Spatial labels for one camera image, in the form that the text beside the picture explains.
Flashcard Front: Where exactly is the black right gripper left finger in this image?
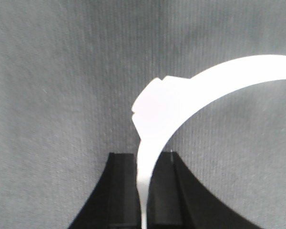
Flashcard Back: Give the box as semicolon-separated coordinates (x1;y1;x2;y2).
69;153;141;229

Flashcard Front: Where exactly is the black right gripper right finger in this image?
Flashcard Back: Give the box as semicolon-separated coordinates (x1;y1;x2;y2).
147;152;259;229

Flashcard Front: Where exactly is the white curved PVC pipe piece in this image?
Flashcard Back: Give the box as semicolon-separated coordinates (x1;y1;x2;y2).
132;55;286;228

